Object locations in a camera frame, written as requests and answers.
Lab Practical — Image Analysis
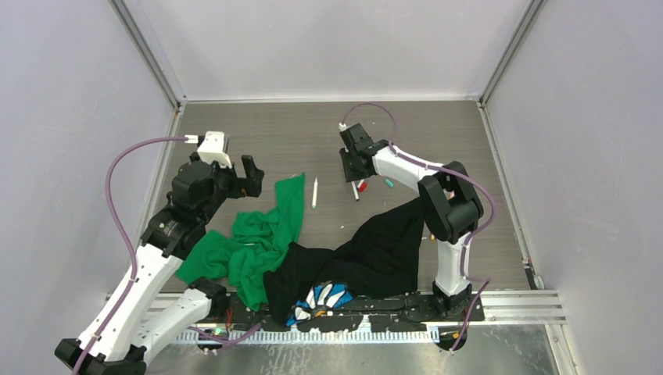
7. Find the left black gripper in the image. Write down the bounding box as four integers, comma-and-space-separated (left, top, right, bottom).
197, 155, 262, 223

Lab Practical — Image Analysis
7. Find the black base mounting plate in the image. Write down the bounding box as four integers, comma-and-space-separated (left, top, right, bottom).
202, 291, 485, 333

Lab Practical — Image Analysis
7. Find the blue white patterned cloth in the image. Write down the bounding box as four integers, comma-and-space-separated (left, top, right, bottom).
286, 281, 354, 327

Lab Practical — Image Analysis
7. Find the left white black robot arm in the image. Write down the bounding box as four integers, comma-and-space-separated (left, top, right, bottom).
55, 152, 264, 374

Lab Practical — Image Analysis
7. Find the green cloth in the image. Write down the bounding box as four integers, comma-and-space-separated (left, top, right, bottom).
175, 173, 306, 311

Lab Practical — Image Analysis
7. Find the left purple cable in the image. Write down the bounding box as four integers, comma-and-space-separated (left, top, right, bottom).
71, 135, 265, 375

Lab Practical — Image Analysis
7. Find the white pen black clip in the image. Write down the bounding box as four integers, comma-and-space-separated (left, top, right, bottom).
351, 181, 360, 202

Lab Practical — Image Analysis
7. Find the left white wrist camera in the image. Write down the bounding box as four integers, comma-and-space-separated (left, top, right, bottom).
197, 131, 232, 168

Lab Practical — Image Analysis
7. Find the black cloth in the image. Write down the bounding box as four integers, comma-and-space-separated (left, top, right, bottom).
263, 198, 425, 325

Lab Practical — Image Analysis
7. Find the aluminium front rail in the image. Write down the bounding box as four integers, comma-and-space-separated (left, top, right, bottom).
97, 289, 567, 347

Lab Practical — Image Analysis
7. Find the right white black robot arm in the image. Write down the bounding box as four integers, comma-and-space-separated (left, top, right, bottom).
339, 123, 484, 321

